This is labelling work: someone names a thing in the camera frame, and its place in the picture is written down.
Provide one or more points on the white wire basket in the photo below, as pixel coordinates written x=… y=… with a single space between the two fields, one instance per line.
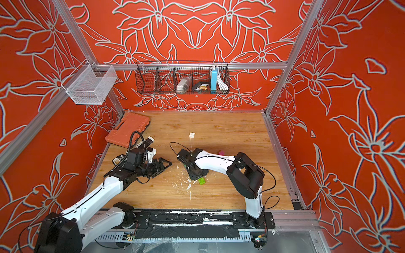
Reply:
x=91 y=84

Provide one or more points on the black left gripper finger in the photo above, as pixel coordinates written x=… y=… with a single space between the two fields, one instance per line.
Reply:
x=158 y=170
x=164 y=163

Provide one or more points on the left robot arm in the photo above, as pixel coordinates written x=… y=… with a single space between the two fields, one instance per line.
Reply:
x=75 y=227

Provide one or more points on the black handheld tool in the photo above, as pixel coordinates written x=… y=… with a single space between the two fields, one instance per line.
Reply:
x=122 y=159

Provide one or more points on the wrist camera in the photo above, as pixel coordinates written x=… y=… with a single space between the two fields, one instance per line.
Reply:
x=138 y=156
x=184 y=157

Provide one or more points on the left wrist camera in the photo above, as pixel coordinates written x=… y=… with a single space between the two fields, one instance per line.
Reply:
x=138 y=156

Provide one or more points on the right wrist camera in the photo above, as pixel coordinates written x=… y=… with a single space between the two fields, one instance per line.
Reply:
x=184 y=157

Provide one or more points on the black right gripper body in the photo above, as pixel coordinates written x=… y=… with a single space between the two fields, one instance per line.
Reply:
x=196 y=175

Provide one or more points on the black wire basket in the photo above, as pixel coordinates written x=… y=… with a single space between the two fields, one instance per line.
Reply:
x=163 y=77

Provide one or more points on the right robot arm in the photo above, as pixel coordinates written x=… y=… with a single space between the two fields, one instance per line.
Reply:
x=245 y=175

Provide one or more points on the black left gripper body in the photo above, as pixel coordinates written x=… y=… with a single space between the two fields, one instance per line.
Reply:
x=149 y=169

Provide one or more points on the orange tool case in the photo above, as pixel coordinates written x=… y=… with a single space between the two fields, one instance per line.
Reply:
x=130 y=122

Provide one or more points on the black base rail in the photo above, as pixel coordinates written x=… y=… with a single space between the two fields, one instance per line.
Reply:
x=189 y=225

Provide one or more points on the lime green long lego brick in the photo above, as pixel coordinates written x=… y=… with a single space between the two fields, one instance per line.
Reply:
x=201 y=181

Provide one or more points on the black item in basket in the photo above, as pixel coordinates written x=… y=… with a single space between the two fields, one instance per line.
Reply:
x=201 y=86

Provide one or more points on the grey packet in basket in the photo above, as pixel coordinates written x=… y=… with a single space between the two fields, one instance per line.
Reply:
x=183 y=85

